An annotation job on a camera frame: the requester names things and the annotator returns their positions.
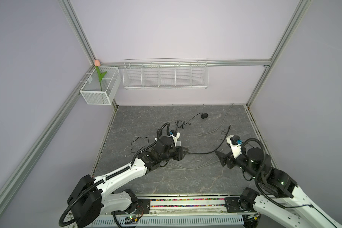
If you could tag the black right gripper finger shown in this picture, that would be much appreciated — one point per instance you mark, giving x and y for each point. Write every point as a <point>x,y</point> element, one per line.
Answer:
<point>222,155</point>
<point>222,161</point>

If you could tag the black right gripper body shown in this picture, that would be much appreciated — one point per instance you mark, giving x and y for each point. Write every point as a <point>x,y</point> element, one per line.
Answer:
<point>241,161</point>

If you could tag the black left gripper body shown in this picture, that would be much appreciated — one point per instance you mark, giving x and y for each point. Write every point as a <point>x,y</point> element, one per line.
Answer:
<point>176,154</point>

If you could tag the black power adapter large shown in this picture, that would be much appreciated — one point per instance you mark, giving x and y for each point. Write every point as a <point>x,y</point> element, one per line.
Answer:
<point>139,143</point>

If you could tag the black power adapter small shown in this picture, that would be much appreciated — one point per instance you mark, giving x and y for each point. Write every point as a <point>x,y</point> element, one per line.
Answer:
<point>181,124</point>

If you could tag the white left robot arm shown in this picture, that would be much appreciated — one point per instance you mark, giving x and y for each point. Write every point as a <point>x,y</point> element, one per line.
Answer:
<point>93,196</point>

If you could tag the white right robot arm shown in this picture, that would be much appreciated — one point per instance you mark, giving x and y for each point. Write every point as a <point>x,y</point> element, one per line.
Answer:
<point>298,211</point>

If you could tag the white mesh basket small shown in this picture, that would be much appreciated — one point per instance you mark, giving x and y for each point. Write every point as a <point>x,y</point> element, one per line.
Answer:
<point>90,91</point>

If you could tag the artificial pink tulip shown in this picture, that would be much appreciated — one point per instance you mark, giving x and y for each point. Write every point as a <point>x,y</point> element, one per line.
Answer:
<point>101,75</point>

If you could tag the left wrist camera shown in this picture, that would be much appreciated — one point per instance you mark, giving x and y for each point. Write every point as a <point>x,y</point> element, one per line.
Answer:
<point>175,136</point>

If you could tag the aluminium frame rail right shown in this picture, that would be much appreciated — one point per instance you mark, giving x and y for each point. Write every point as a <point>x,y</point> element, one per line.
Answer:
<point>262,136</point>

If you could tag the front aluminium rail base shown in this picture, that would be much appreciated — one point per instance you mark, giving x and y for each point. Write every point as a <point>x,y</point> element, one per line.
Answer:
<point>193,212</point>

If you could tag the white wire basket long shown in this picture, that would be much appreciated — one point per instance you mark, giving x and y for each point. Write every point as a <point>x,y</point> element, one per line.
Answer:
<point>165,73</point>

